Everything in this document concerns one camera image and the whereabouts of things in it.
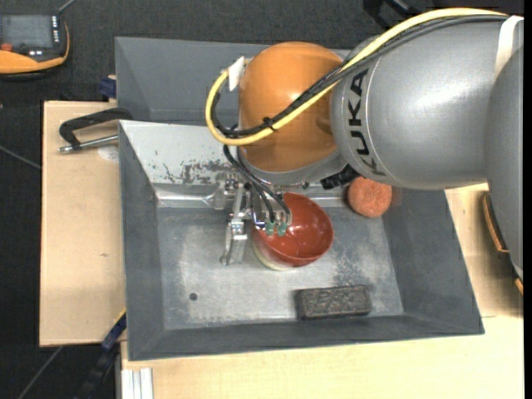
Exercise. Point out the pale flat board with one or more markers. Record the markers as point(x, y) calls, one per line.
point(79, 223)

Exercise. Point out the red bowl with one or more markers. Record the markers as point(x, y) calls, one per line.
point(307, 231)

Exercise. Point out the grey metal bin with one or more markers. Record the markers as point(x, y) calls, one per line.
point(232, 289)

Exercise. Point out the orange fuzzy ball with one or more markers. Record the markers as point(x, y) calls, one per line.
point(370, 198)

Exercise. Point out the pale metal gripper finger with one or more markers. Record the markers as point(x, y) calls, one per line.
point(238, 243)
point(228, 245)

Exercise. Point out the black cylinder on white bracket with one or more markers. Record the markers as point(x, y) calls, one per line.
point(338, 179)

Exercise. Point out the dark green flat block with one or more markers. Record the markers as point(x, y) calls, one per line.
point(333, 302)

